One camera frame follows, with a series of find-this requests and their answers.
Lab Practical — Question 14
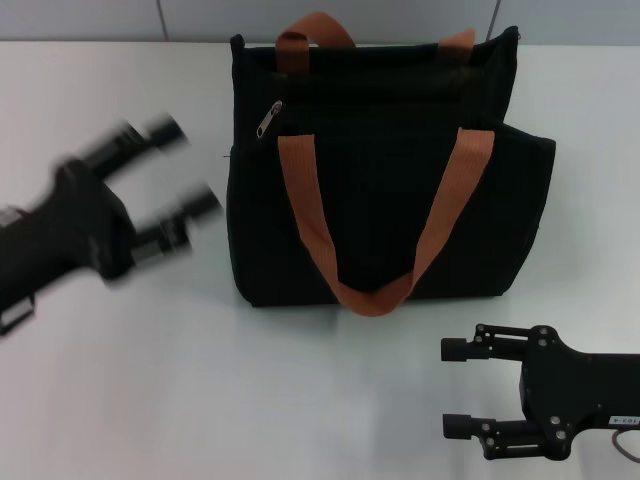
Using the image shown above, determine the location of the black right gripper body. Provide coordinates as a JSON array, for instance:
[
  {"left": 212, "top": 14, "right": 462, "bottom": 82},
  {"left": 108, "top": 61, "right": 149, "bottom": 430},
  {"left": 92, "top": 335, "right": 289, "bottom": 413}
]
[{"left": 519, "top": 324, "right": 640, "bottom": 460}]

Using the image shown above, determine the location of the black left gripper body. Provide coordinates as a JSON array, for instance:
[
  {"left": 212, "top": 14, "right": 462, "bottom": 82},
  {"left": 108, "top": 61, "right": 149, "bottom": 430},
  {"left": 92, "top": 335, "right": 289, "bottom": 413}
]
[{"left": 0, "top": 155, "right": 139, "bottom": 342}]

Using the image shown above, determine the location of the silver zipper pull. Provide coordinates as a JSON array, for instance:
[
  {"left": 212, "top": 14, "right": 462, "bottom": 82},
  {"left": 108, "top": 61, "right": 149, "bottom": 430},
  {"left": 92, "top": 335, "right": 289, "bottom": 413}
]
[{"left": 256, "top": 99, "right": 284, "bottom": 140}]

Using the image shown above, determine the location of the black bag with orange handles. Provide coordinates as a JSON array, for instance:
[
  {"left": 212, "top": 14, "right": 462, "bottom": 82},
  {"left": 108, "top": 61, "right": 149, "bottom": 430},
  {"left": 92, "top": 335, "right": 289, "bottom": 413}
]
[{"left": 224, "top": 12, "right": 557, "bottom": 319}]

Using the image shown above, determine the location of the reddish brown gripper cable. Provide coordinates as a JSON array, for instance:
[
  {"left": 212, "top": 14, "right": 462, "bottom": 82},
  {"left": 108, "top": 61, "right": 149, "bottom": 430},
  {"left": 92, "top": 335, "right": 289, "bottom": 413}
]
[{"left": 611, "top": 428, "right": 640, "bottom": 462}]

